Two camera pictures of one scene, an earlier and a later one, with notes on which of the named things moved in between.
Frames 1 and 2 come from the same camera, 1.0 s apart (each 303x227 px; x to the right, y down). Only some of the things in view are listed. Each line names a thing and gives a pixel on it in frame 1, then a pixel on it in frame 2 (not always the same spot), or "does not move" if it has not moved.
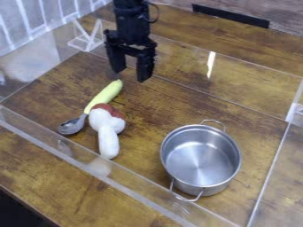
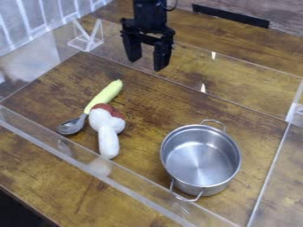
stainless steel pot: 200,156 does not move
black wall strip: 245,19 does not move
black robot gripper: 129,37 to 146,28
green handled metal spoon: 72,125 does not move
